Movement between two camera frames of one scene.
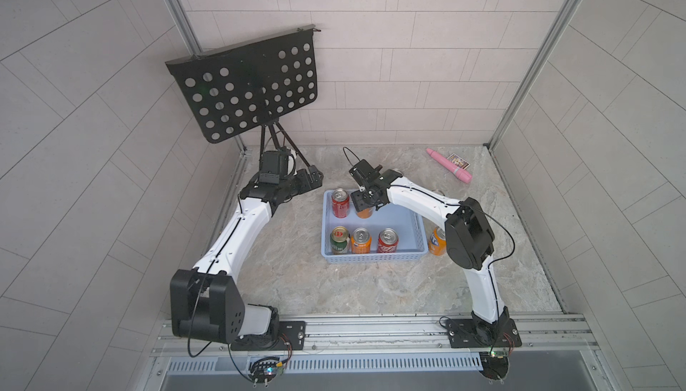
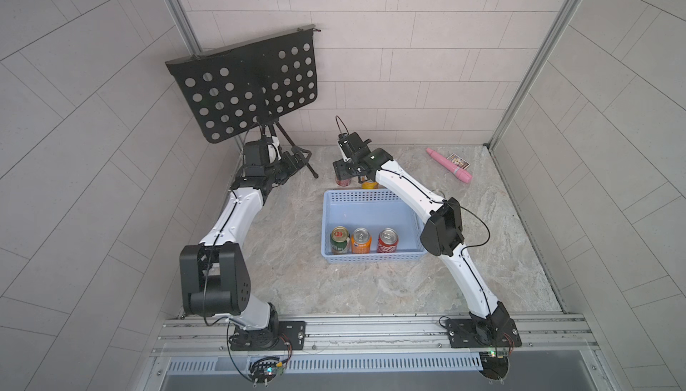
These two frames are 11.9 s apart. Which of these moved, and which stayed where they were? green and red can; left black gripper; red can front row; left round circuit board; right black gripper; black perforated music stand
Moved: left black gripper; right black gripper
Stayed: green and red can; red can front row; left round circuit board; black perforated music stand
